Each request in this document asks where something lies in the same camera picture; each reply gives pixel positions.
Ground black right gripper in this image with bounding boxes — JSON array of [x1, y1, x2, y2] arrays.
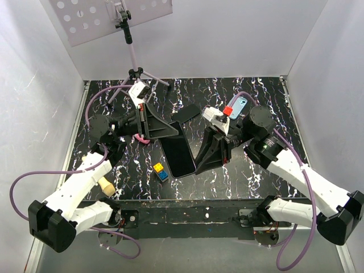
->
[[190, 122, 255, 173]]

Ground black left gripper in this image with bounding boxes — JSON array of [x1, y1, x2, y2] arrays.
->
[[114, 103, 180, 140]]

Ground light blue phone case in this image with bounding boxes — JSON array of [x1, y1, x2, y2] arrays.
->
[[227, 96, 248, 120]]

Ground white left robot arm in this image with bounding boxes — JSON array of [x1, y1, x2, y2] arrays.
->
[[28, 103, 179, 253]]

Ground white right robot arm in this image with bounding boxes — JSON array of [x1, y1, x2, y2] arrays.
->
[[195, 106, 363, 246]]

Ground pink cylindrical stick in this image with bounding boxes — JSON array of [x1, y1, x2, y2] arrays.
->
[[134, 134, 150, 144]]

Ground orange and blue toy blocks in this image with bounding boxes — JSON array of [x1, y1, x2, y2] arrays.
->
[[153, 163, 169, 183]]

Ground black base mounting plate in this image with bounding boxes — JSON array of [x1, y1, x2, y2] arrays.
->
[[88, 198, 282, 242]]

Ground lilac music stand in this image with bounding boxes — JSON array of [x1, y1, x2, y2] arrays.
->
[[49, 1, 173, 105]]

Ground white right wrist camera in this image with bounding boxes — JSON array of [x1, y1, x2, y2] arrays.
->
[[202, 106, 230, 136]]

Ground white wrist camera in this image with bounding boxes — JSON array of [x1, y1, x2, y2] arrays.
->
[[128, 81, 151, 106], [202, 106, 230, 136]]

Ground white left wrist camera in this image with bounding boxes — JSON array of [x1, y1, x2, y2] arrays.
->
[[128, 81, 151, 106]]

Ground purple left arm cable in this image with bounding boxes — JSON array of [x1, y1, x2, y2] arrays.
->
[[10, 85, 142, 259]]

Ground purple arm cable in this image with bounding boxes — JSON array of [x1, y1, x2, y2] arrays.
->
[[233, 91, 318, 271], [10, 85, 142, 259]]

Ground wooden handled tool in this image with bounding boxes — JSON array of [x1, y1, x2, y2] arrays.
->
[[81, 153, 115, 197]]

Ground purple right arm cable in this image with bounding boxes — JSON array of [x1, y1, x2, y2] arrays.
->
[[233, 91, 318, 271]]

